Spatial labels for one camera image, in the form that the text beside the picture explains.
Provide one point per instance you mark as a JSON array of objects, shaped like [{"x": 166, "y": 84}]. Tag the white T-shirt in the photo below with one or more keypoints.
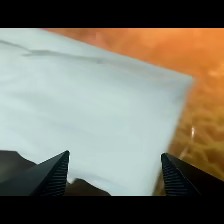
[{"x": 93, "y": 110}]

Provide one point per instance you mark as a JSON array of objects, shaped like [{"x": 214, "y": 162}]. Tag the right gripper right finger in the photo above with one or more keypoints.
[{"x": 183, "y": 180}]

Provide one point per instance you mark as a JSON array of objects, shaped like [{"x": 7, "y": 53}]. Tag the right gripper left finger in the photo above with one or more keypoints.
[{"x": 46, "y": 178}]

